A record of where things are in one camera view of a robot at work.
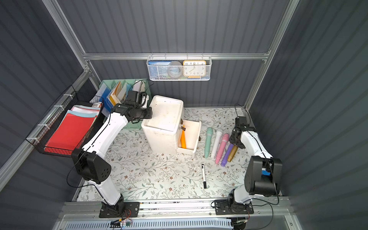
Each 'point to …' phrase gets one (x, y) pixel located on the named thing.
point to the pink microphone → (225, 139)
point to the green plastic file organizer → (114, 92)
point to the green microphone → (209, 133)
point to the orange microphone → (183, 141)
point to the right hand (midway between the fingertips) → (241, 142)
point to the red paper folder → (71, 132)
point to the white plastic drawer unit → (162, 131)
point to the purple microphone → (225, 159)
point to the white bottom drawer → (189, 136)
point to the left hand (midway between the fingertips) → (149, 111)
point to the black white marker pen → (204, 183)
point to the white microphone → (216, 142)
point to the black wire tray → (71, 102)
